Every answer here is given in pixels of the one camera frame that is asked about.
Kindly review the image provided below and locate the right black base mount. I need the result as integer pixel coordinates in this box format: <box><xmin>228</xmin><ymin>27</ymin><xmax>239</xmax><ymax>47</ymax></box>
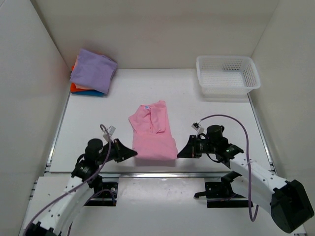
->
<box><xmin>194</xmin><ymin>171</ymin><xmax>249</xmax><ymax>208</ymax></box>

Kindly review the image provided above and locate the pink t shirt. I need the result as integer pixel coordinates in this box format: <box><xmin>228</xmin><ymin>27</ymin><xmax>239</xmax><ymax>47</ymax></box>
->
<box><xmin>128</xmin><ymin>100</ymin><xmax>178</xmax><ymax>161</ymax></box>

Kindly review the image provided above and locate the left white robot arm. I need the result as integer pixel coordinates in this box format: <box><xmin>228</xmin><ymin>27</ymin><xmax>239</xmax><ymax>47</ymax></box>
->
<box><xmin>23</xmin><ymin>139</ymin><xmax>137</xmax><ymax>236</ymax></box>

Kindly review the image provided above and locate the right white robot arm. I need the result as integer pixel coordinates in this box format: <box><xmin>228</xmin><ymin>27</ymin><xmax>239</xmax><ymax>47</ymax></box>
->
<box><xmin>177</xmin><ymin>123</ymin><xmax>315</xmax><ymax>233</ymax></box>

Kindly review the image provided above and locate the orange folded t shirt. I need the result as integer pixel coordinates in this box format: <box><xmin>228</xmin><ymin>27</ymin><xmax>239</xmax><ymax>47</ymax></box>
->
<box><xmin>70</xmin><ymin>65</ymin><xmax>101</xmax><ymax>93</ymax></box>

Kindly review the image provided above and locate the white plastic basket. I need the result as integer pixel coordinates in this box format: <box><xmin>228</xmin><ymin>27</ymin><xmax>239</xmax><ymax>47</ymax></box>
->
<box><xmin>196</xmin><ymin>56</ymin><xmax>261</xmax><ymax>97</ymax></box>

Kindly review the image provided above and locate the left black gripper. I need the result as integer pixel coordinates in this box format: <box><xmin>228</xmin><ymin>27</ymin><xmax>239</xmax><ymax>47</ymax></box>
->
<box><xmin>97</xmin><ymin>136</ymin><xmax>138</xmax><ymax>163</ymax></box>

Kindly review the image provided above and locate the purple folded t shirt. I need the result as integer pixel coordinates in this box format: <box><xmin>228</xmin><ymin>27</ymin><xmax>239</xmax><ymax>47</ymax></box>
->
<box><xmin>70</xmin><ymin>49</ymin><xmax>118</xmax><ymax>94</ymax></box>

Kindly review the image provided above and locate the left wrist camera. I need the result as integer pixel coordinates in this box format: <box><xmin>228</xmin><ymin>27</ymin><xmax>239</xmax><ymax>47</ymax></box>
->
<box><xmin>100</xmin><ymin>124</ymin><xmax>116</xmax><ymax>142</ymax></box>

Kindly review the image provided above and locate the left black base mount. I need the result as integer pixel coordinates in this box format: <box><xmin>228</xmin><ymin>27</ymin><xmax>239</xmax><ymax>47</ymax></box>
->
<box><xmin>85</xmin><ymin>178</ymin><xmax>119</xmax><ymax>207</ymax></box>

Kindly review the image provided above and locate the blue folded t shirt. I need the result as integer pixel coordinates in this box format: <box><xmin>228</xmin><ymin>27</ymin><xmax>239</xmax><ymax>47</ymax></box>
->
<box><xmin>72</xmin><ymin>90</ymin><xmax>104</xmax><ymax>97</ymax></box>

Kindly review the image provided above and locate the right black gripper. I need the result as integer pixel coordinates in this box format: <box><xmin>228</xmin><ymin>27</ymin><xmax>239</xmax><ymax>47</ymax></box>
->
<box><xmin>177</xmin><ymin>135</ymin><xmax>217</xmax><ymax>159</ymax></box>

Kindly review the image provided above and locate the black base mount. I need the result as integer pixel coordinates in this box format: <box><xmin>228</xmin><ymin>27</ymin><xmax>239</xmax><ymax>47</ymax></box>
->
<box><xmin>85</xmin><ymin>178</ymin><xmax>119</xmax><ymax>207</ymax></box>
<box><xmin>194</xmin><ymin>171</ymin><xmax>249</xmax><ymax>208</ymax></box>

